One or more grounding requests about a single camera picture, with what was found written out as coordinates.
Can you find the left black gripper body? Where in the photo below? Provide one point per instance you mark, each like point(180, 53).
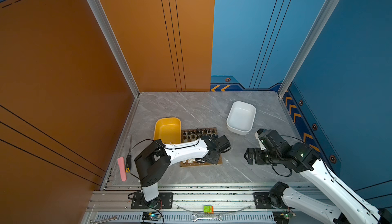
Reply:
point(215, 159)

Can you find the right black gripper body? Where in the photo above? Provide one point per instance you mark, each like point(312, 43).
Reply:
point(261, 156)

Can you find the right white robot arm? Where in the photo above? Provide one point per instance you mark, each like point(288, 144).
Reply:
point(347, 208)

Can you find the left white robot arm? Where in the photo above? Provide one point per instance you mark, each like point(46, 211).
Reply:
point(152, 163)

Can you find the wooden chess board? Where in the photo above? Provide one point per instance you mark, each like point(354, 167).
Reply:
point(192, 136)

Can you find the right circuit board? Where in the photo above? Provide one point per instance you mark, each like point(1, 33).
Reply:
point(283, 217)

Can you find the circuit board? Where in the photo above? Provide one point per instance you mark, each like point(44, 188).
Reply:
point(151, 218)
point(283, 217)

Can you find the left circuit board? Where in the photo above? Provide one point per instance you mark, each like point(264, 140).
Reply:
point(151, 218)

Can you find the white plastic tray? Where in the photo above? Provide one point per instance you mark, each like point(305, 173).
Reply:
point(241, 118)

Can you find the yellow plastic tray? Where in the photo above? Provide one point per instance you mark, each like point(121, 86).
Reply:
point(168, 130)

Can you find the green orange small block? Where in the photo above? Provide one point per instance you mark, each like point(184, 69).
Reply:
point(208, 209)

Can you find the silver wrench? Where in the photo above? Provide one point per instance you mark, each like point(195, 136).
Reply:
point(195, 217)

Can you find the black yellow screwdriver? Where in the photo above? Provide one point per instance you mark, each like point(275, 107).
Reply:
point(128, 160)

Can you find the pink eraser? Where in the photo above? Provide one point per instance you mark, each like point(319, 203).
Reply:
point(122, 169)

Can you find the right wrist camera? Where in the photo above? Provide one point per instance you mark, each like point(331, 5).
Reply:
point(261, 136)

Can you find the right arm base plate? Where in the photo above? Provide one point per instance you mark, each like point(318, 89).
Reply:
point(262, 200)

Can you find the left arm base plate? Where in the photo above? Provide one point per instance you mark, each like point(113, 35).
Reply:
point(163, 201)

